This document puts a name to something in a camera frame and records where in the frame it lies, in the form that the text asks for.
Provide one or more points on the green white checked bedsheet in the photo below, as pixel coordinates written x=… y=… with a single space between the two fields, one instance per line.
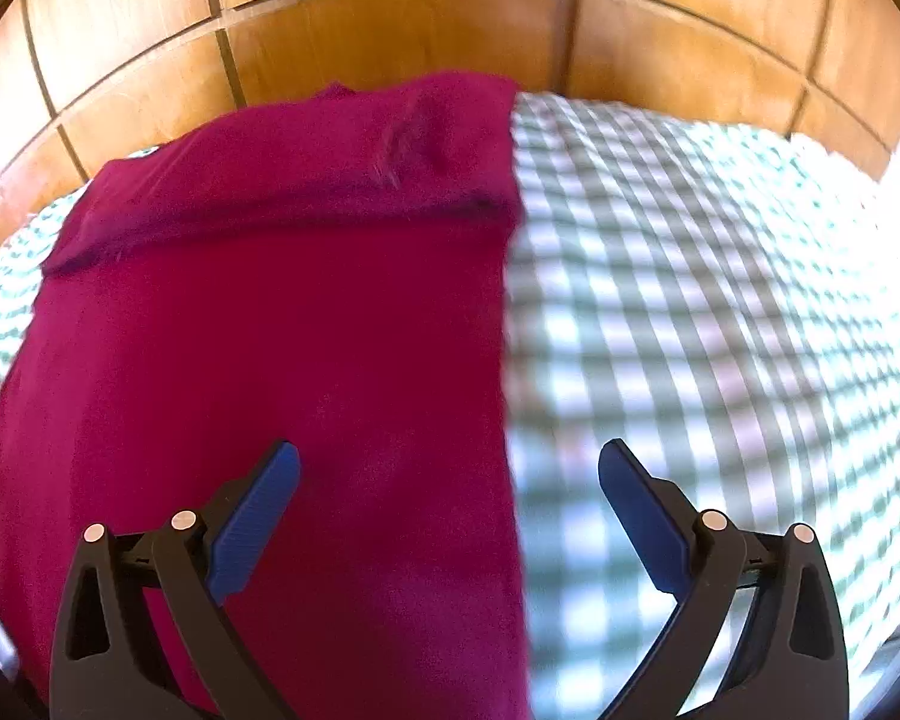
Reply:
x=682 y=315

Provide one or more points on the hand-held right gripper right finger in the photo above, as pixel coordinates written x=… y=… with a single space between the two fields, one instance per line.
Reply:
x=641 y=517

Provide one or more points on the wooden panelled wardrobe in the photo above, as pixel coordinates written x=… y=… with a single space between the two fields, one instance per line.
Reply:
x=420 y=37

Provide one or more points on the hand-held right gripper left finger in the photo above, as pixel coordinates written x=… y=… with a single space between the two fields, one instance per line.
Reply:
x=259 y=499

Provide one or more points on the dark red knit sweater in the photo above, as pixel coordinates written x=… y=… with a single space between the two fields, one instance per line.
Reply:
x=270 y=315

